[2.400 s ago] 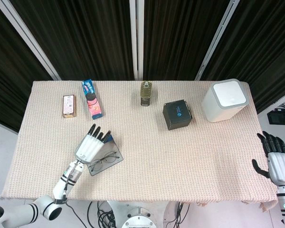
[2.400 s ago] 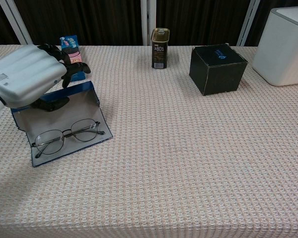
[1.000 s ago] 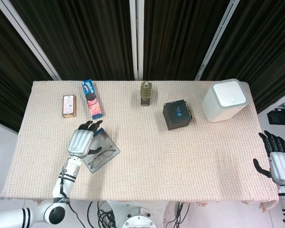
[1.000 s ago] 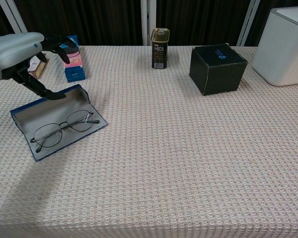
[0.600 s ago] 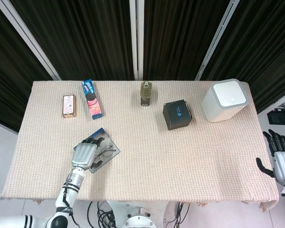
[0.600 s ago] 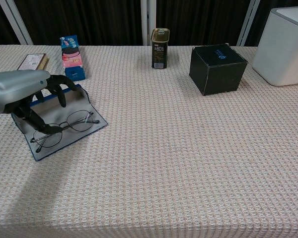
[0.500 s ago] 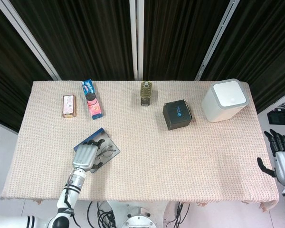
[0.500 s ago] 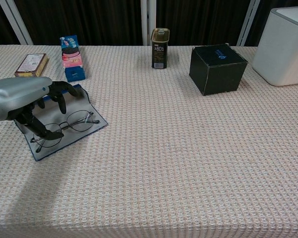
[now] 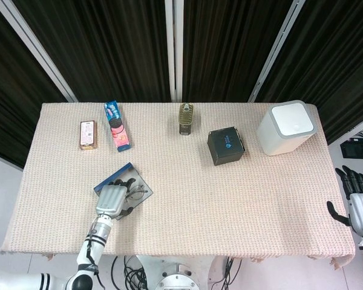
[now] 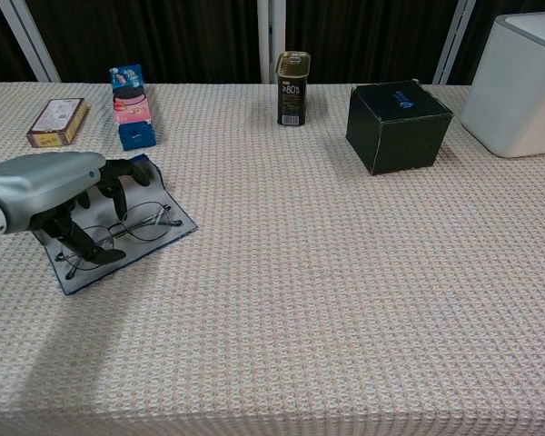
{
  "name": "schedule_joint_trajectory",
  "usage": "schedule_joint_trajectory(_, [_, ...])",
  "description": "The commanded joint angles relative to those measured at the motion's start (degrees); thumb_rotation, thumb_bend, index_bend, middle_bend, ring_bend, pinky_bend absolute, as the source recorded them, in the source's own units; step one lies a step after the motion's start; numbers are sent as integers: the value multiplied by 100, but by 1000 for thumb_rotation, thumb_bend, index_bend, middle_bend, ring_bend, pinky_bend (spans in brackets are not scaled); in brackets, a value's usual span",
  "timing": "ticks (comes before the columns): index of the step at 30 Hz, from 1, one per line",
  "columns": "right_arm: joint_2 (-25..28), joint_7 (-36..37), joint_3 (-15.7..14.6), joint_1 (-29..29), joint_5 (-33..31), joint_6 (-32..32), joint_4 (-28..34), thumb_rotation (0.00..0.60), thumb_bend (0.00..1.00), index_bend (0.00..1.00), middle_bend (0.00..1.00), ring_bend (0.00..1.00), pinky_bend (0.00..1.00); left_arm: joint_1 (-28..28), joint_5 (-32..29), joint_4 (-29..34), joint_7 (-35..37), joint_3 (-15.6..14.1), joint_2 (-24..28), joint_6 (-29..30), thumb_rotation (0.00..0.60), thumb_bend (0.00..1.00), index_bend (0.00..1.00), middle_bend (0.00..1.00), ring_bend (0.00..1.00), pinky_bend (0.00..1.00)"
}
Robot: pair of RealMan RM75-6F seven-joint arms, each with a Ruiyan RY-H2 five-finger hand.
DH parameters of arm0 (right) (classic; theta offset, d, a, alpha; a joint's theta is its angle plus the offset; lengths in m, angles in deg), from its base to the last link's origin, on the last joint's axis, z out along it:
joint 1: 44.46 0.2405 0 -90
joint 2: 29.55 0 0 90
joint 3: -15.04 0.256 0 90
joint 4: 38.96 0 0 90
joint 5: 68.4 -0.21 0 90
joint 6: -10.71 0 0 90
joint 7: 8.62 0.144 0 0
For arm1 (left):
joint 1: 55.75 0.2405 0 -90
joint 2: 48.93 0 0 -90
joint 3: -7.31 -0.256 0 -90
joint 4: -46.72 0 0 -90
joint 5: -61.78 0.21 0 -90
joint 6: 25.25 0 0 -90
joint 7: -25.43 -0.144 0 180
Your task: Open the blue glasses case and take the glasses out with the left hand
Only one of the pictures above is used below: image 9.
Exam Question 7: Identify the dark pleated curtain panel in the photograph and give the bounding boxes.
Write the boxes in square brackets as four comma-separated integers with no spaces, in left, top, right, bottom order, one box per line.
[0,0,69,172]
[255,0,363,145]
[13,0,174,103]
[182,0,295,103]

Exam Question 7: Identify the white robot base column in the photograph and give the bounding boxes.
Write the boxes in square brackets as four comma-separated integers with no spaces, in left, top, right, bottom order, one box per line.
[135,255,222,290]

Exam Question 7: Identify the dark blue box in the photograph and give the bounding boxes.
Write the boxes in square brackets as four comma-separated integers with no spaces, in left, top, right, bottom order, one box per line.
[93,162,155,223]

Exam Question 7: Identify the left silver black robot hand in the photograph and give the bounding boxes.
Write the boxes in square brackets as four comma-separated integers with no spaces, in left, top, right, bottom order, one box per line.
[96,178,137,223]

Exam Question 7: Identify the blue pink snack packet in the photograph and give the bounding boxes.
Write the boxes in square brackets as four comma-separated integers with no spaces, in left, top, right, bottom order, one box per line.
[103,101,133,153]

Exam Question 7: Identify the thin black frame eyeglasses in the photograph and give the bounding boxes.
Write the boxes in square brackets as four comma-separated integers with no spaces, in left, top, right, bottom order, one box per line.
[125,184,149,202]

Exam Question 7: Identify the black equipment box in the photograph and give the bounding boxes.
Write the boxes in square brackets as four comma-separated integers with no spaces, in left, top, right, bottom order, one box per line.
[339,137,363,160]

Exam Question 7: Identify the black cube cardboard box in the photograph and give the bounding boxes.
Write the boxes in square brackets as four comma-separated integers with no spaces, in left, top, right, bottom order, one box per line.
[207,126,246,167]

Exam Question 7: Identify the black arm wrist cable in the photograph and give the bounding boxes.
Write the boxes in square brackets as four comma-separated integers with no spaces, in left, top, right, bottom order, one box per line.
[85,219,106,290]

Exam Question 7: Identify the small brown pink box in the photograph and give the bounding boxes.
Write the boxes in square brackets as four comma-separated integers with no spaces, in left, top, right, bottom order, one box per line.
[79,120,99,151]

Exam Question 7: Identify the black floor cable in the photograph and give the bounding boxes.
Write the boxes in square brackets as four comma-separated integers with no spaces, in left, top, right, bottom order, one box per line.
[110,256,122,290]
[122,256,151,290]
[212,256,243,290]

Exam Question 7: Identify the beige woven tablecloth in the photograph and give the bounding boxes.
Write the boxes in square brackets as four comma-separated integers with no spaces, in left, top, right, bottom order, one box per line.
[0,102,356,261]

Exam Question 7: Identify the white square trash bin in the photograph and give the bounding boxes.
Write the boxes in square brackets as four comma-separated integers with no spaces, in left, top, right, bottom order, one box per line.
[257,99,317,157]

